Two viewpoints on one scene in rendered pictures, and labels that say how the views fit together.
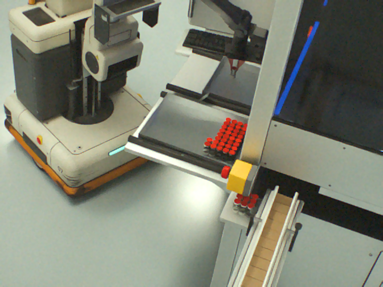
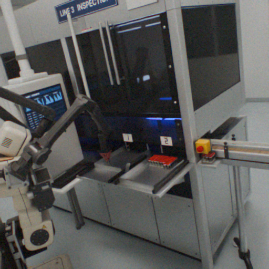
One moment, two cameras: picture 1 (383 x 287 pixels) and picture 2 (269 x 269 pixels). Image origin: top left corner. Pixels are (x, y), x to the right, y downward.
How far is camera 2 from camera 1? 185 cm
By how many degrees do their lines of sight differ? 59
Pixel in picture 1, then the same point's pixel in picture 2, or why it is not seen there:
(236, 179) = (208, 143)
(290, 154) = (202, 123)
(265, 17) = (69, 152)
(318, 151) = (205, 113)
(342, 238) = not seen: hidden behind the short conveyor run
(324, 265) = (220, 167)
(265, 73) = (187, 90)
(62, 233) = not seen: outside the picture
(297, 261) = (216, 176)
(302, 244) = not seen: hidden behind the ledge
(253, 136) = (193, 126)
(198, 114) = (136, 173)
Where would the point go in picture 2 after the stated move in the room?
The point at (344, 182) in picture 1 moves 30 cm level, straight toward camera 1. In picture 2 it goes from (213, 120) to (257, 122)
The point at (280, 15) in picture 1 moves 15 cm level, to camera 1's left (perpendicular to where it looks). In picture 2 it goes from (183, 58) to (176, 62)
